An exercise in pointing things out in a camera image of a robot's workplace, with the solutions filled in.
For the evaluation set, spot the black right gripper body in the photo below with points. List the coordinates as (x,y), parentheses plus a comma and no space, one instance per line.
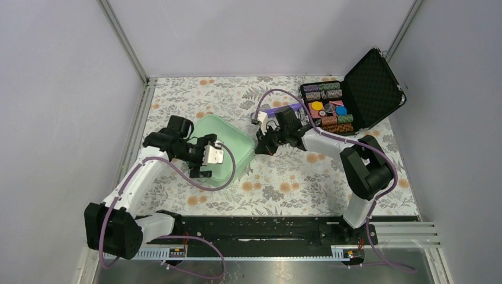
(272,139)

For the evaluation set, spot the floral table mat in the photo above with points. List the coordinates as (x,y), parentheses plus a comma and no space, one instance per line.
(292,182)

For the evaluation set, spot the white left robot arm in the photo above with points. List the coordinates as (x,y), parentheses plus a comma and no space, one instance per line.
(113,226)

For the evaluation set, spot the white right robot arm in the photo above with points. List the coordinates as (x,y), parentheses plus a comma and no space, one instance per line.
(367,169)

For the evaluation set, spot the purple cylindrical tube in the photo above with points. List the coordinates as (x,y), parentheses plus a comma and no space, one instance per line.
(271,112)

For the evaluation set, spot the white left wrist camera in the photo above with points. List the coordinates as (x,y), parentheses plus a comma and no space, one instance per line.
(212,155)

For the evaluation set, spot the black poker chip case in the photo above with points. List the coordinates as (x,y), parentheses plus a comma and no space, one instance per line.
(365,96)

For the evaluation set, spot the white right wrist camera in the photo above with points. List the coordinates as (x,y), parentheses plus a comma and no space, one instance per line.
(263,120)

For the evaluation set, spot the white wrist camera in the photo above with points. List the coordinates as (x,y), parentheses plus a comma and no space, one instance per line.
(263,120)
(212,155)

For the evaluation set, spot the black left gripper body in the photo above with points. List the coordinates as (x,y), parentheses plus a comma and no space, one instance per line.
(195,154)

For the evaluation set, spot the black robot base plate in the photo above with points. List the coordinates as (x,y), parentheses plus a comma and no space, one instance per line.
(254,237)

